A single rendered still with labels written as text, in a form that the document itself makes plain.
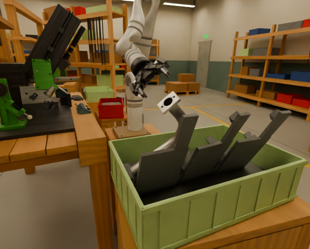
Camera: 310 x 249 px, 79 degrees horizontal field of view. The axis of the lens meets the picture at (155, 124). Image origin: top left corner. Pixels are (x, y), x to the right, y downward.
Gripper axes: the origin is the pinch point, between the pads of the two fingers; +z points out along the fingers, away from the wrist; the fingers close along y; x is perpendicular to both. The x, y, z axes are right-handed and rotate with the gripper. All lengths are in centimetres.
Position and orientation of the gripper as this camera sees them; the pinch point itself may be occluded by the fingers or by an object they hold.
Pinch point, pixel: (155, 85)
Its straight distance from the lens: 59.4
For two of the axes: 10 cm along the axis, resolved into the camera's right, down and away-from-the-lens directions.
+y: 7.5, -6.4, -1.5
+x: 5.4, 4.7, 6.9
